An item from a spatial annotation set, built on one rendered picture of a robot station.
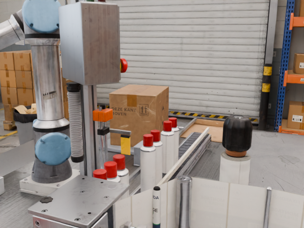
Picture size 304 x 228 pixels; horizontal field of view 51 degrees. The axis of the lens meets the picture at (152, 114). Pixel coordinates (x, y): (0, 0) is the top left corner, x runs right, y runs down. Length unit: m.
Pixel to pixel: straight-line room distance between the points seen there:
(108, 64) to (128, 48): 4.82
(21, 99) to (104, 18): 4.24
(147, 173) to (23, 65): 3.93
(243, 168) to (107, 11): 0.56
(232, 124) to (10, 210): 0.78
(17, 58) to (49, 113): 3.84
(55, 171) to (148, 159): 0.38
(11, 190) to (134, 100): 0.66
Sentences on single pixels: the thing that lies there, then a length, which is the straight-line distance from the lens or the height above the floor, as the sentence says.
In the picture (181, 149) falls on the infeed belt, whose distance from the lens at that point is 1.51.
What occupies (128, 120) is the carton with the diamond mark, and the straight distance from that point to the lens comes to 1.58.
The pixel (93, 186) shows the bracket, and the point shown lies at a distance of 0.59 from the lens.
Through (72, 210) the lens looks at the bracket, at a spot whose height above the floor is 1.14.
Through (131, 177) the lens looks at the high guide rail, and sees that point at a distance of 1.04.
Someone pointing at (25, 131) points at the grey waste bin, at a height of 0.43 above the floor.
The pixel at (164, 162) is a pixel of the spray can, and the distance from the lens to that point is 1.23.
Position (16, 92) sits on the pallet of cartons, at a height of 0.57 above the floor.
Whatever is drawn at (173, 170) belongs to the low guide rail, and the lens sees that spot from 1.20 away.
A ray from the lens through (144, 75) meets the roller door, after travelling 5.52.
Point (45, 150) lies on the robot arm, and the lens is 1.07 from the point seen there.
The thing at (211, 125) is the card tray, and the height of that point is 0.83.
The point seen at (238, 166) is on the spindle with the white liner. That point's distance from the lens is 0.94.
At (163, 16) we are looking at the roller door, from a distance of 5.38.
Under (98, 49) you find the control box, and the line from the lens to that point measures 0.77.
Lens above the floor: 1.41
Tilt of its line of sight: 14 degrees down
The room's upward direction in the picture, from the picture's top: straight up
